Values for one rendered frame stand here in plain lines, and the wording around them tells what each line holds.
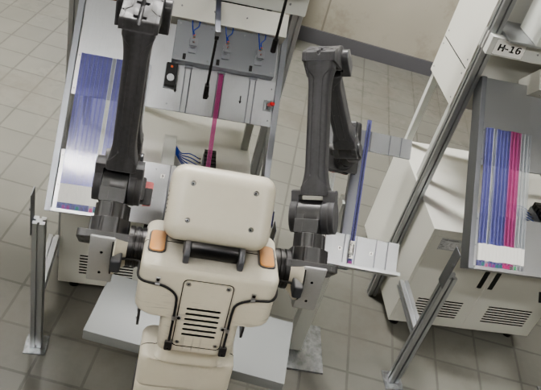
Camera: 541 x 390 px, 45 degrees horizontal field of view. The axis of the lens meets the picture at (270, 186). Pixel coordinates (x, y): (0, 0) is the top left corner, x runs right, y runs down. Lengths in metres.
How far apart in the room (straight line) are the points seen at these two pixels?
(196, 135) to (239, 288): 1.53
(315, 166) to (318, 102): 0.14
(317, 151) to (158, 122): 1.43
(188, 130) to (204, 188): 1.53
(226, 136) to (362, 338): 1.08
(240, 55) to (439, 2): 3.31
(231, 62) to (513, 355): 1.95
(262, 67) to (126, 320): 0.92
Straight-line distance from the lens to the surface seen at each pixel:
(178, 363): 1.53
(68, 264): 2.76
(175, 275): 1.28
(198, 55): 2.17
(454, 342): 3.21
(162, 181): 2.15
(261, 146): 2.56
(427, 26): 5.40
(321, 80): 1.48
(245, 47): 2.20
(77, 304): 2.84
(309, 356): 2.83
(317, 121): 1.47
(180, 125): 2.81
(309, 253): 1.40
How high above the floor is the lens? 2.14
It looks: 36 degrees down
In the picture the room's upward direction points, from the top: 16 degrees clockwise
